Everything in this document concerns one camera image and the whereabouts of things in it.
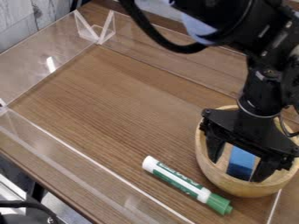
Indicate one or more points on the blue foam block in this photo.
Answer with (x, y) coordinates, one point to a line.
(240, 164)

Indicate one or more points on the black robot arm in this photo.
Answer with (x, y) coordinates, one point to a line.
(261, 29)

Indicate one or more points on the green white marker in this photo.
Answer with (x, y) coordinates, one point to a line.
(185, 185)

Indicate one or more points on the clear acrylic tray wall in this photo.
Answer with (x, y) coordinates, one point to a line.
(90, 108)

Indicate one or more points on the black equipment with cable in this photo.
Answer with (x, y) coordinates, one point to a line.
(26, 212)

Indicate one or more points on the brown wooden bowl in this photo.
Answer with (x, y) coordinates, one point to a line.
(240, 188)

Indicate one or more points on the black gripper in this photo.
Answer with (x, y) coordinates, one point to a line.
(259, 135)

